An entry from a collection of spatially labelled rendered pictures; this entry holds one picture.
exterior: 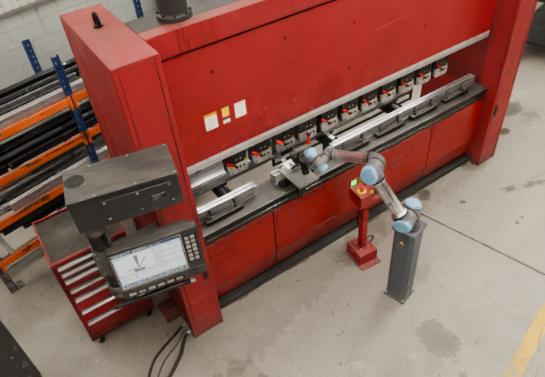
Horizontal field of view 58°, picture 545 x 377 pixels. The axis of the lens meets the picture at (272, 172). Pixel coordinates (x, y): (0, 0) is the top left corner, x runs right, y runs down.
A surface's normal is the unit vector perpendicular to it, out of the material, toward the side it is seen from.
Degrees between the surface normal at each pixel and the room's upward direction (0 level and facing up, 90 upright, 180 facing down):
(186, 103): 90
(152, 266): 90
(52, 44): 90
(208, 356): 0
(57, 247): 0
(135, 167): 0
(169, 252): 90
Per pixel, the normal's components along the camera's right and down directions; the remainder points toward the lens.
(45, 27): 0.74, 0.40
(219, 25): 0.56, 0.51
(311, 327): -0.07, -0.76
